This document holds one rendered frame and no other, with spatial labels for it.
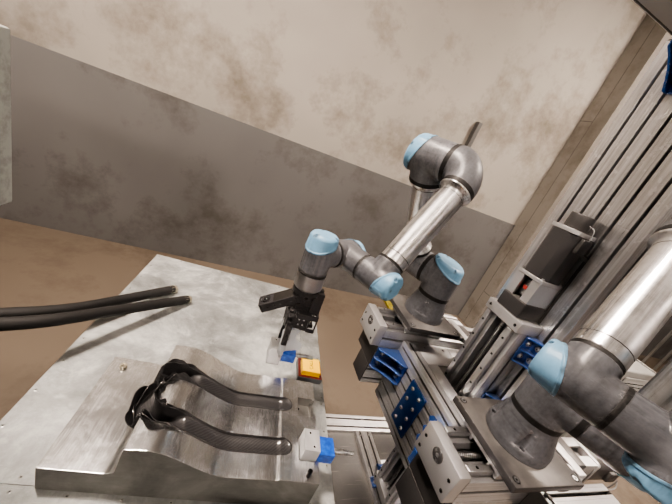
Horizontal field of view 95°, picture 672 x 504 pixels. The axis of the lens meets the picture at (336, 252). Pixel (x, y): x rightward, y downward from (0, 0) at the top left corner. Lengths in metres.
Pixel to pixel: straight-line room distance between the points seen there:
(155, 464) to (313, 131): 2.48
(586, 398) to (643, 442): 0.07
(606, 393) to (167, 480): 0.73
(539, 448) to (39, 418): 1.06
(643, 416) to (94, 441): 0.88
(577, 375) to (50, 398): 1.01
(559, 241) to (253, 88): 2.33
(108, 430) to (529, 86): 3.66
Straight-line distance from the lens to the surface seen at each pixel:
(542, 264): 1.01
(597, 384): 0.59
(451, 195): 0.85
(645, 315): 0.66
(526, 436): 0.91
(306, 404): 0.92
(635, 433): 0.59
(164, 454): 0.72
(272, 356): 0.91
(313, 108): 2.79
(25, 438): 0.92
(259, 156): 2.78
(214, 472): 0.76
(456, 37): 3.22
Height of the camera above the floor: 1.54
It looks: 21 degrees down
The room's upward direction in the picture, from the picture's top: 23 degrees clockwise
